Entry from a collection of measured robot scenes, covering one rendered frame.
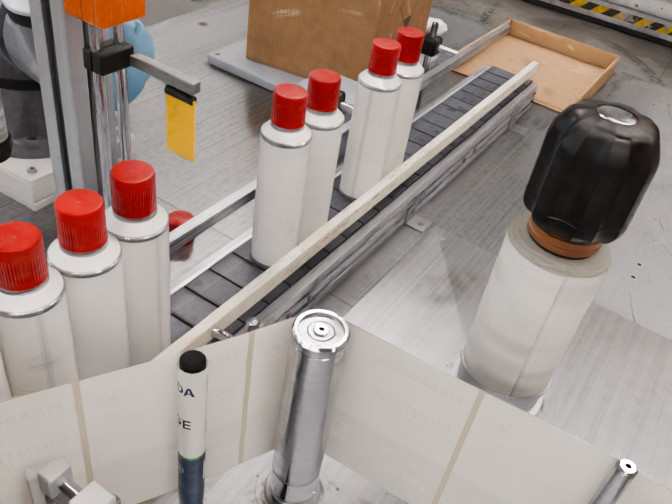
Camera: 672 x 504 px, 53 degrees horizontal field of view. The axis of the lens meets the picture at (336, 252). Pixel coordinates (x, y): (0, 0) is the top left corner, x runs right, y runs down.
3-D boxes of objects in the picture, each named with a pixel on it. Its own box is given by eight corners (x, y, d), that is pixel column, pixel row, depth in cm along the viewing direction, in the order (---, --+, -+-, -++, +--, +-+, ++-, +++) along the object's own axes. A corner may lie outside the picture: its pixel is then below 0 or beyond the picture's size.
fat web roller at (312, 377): (298, 528, 52) (331, 367, 41) (252, 495, 54) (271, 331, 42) (330, 487, 56) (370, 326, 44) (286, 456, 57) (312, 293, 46)
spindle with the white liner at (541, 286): (521, 441, 62) (667, 162, 43) (435, 391, 65) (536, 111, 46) (553, 382, 68) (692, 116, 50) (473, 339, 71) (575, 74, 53)
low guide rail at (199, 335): (52, 474, 51) (48, 458, 50) (41, 465, 52) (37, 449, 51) (536, 73, 126) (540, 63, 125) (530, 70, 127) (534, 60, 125)
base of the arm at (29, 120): (33, 171, 84) (24, 97, 78) (-55, 131, 88) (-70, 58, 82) (117, 130, 96) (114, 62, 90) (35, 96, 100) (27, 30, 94)
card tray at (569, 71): (572, 118, 129) (579, 98, 126) (450, 70, 138) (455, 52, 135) (613, 73, 150) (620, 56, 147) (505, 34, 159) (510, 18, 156)
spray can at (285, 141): (277, 277, 75) (297, 108, 62) (240, 256, 76) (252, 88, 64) (305, 254, 78) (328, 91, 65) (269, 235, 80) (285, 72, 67)
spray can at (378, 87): (364, 208, 87) (395, 56, 74) (331, 191, 89) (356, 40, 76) (384, 191, 91) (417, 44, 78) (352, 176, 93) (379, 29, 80)
